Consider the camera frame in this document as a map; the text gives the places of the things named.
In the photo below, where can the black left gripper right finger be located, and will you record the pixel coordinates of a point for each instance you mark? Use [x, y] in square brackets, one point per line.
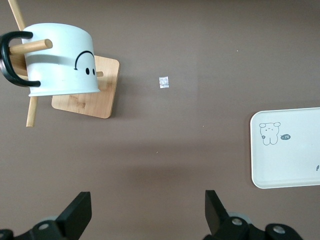
[215, 215]

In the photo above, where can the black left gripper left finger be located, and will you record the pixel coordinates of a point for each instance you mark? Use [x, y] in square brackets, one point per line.
[72, 217]

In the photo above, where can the white smiley face mug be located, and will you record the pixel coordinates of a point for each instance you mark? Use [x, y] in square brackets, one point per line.
[57, 62]

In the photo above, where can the cream rabbit print tray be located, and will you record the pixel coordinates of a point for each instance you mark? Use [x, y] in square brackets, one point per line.
[287, 155]

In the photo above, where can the wooden mug rack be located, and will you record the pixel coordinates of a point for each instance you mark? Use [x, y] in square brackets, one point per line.
[95, 100]

